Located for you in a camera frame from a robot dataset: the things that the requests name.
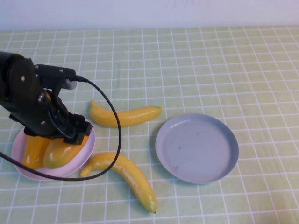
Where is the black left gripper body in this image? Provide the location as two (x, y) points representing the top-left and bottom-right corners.
(9, 88), (79, 139)

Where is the orange-blushed plastic mango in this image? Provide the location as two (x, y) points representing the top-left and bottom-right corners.
(43, 134), (90, 170)

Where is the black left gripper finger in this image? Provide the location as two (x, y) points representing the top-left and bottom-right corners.
(71, 113), (93, 136)
(62, 133), (83, 145)

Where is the large yellow plastic banana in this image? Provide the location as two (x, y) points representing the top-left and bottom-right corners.
(80, 152), (157, 214)

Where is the small yellow plastic banana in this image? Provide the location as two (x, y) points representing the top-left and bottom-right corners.
(89, 100), (164, 128)

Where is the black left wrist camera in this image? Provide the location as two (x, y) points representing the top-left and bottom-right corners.
(35, 64), (77, 91)

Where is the pink round plate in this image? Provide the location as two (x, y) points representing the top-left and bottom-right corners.
(11, 118), (96, 182)

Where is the blue round plate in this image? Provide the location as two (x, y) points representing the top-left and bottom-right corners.
(155, 113), (239, 185)

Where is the yellow plastic mango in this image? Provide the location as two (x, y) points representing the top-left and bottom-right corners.
(22, 134), (51, 170)

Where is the black left camera cable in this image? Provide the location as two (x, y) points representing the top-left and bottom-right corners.
(0, 75), (122, 182)

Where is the green checked tablecloth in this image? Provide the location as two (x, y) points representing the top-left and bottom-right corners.
(0, 25), (299, 224)

